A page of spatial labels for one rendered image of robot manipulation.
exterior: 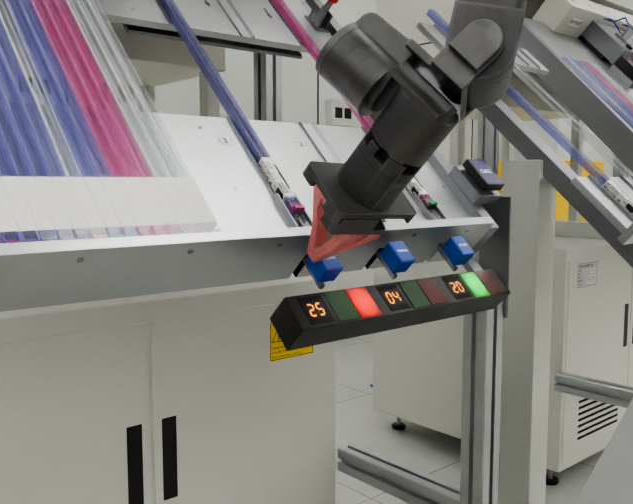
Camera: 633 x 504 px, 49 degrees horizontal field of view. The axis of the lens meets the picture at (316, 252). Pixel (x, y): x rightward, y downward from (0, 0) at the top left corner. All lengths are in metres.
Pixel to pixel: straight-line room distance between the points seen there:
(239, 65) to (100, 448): 2.31
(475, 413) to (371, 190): 0.49
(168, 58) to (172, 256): 0.79
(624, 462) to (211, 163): 0.48
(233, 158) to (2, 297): 0.30
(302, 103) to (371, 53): 2.67
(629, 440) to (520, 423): 0.74
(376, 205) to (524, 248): 0.63
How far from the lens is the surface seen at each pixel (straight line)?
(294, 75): 3.26
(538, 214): 1.20
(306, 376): 1.16
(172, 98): 2.89
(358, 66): 0.60
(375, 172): 0.60
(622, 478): 0.48
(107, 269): 0.60
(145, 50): 1.35
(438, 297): 0.79
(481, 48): 0.58
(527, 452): 1.29
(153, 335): 0.98
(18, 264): 0.56
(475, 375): 1.02
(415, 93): 0.58
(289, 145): 0.84
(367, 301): 0.72
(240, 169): 0.76
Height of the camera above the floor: 0.78
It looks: 6 degrees down
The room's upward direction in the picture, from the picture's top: straight up
